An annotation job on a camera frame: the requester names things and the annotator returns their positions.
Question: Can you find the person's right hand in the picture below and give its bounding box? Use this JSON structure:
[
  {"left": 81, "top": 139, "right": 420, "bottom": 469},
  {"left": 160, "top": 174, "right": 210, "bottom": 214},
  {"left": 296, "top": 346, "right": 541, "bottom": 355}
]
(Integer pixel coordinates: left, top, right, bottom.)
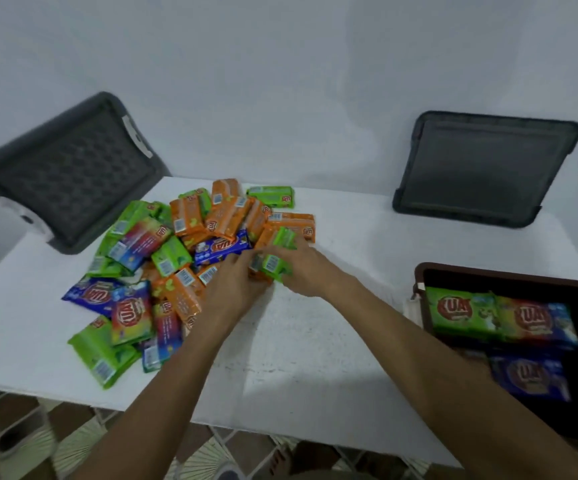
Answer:
[{"left": 263, "top": 239, "right": 356, "bottom": 300}]

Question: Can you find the person's left hand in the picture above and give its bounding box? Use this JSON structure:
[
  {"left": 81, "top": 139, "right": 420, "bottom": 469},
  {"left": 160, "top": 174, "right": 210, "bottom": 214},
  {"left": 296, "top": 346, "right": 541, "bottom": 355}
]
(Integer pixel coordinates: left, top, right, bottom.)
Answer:
[{"left": 195, "top": 250, "right": 275, "bottom": 336}]

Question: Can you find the green snack packet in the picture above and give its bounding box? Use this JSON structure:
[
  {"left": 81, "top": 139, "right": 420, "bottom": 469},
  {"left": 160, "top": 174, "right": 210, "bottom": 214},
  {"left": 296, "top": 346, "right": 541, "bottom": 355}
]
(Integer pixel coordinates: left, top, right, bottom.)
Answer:
[{"left": 249, "top": 227, "right": 298, "bottom": 284}]

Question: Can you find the person's right forearm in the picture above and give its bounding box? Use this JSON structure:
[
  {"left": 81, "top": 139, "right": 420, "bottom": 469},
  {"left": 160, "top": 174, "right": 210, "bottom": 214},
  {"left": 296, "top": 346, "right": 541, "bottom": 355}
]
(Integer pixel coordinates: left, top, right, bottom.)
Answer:
[{"left": 326, "top": 275, "right": 578, "bottom": 480}]

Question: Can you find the person's left forearm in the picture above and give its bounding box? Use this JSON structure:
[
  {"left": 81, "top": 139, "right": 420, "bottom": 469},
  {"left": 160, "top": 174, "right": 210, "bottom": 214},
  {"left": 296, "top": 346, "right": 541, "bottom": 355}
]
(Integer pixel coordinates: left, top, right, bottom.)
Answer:
[{"left": 71, "top": 315, "right": 249, "bottom": 480}]

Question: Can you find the pile of colourful snack packs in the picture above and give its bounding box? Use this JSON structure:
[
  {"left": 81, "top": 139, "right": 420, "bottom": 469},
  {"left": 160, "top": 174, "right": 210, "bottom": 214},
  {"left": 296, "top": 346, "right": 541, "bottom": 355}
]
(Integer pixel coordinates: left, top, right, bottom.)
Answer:
[{"left": 61, "top": 178, "right": 317, "bottom": 390}]

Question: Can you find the green biscuit packet red label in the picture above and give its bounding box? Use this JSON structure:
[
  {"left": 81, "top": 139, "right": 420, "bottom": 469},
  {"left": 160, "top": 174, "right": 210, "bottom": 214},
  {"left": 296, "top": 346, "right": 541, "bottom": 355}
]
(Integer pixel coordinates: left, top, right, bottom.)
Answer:
[{"left": 426, "top": 287, "right": 503, "bottom": 341}]

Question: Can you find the dark grey patterned bin lid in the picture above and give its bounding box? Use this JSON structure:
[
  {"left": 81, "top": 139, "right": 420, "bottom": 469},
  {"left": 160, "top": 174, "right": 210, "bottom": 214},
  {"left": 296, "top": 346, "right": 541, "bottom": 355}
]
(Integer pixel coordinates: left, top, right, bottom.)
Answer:
[{"left": 0, "top": 91, "right": 172, "bottom": 255}]

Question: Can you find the dark grey smooth bin lid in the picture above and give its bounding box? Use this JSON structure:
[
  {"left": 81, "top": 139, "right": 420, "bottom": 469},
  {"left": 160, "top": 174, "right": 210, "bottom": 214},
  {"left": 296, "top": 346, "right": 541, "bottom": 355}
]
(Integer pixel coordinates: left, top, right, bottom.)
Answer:
[{"left": 392, "top": 111, "right": 578, "bottom": 229}]

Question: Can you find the rainbow biscuit packet red label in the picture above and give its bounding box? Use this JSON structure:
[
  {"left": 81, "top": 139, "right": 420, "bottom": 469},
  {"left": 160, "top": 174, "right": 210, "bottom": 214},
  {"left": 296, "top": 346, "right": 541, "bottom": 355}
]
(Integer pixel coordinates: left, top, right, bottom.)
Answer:
[{"left": 496, "top": 295, "right": 578, "bottom": 349}]

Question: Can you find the blue biscuit packet red label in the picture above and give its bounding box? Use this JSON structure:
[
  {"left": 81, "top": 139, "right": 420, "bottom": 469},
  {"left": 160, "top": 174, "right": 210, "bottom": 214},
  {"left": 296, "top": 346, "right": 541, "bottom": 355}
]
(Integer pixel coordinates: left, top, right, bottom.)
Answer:
[{"left": 488, "top": 355, "right": 573, "bottom": 403}]

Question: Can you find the white metal table frame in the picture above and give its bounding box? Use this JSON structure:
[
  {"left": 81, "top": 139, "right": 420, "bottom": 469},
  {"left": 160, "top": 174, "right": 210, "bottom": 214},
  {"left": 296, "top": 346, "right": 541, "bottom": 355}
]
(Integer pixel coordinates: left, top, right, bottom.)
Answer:
[{"left": 0, "top": 389, "right": 422, "bottom": 480}]

